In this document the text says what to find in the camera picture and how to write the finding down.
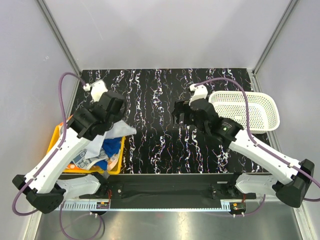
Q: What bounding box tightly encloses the pink white towel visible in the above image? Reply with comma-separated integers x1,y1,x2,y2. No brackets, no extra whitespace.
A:
107,154,119,172

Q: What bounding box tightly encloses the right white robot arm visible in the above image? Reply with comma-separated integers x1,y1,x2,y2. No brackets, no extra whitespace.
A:
172,98,315,208

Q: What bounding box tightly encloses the white slotted cable duct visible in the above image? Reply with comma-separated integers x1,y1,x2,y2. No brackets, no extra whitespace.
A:
62,200,110,211

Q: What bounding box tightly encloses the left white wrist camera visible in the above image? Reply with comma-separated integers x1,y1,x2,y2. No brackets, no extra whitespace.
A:
82,80,108,102

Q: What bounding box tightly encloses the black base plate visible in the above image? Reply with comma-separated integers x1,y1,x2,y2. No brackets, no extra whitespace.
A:
80,173,256,211

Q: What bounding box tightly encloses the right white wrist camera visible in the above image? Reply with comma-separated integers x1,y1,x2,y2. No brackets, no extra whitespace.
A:
189,84,208,105

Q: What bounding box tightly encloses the blue patterned grey towel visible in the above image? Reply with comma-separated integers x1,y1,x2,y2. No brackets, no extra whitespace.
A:
71,148,109,171

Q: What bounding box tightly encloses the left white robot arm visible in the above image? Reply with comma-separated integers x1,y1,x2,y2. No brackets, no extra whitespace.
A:
12,91,126,214

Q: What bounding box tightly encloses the yellow plastic bin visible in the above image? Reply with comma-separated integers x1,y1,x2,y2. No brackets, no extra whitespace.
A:
48,123,126,175

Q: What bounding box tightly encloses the orange towel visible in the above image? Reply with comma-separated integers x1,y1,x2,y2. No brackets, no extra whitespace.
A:
66,163,87,171

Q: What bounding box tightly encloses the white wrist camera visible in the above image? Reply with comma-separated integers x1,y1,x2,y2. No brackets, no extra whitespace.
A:
189,84,208,105
82,80,108,102

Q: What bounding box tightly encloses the white perforated basket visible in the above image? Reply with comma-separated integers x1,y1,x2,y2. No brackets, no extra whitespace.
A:
208,90,280,134

